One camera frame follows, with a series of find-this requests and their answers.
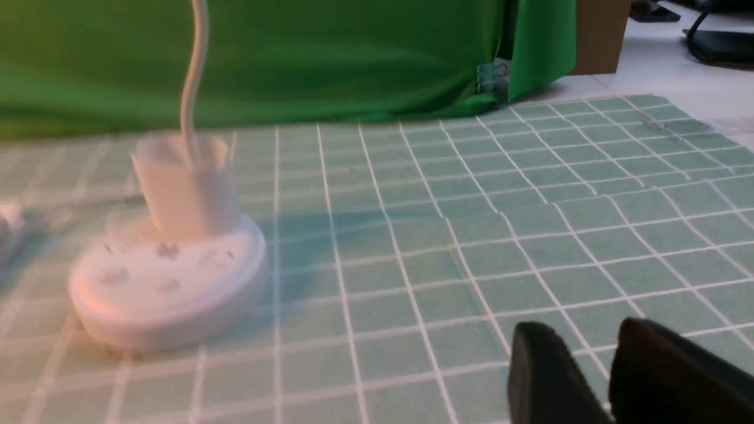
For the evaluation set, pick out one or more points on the white desk lamp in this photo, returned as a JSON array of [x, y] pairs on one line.
[[196, 264]]

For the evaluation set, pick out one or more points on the black device with cable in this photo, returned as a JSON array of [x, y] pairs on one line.
[[725, 49]]

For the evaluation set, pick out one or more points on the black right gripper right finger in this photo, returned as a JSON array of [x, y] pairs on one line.
[[659, 376]]

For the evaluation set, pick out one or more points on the brown cardboard box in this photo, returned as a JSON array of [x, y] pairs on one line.
[[600, 30]]

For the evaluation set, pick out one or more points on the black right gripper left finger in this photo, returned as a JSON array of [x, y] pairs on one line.
[[545, 384]]

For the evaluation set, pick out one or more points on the metal binder clip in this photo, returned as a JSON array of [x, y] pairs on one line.
[[493, 76]]

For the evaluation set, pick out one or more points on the green checkered tablecloth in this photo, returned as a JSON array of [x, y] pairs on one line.
[[403, 255]]

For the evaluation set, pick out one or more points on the green backdrop cloth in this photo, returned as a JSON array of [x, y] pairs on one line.
[[71, 68]]

